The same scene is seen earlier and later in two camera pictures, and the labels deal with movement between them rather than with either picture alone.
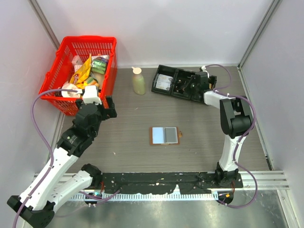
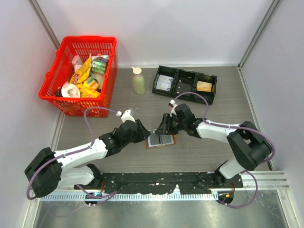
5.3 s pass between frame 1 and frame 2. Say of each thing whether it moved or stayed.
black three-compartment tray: stayed
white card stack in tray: stayed
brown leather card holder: moved
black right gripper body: moved
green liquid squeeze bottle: stayed
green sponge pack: stayed
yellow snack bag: stayed
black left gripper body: moved
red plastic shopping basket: stayed
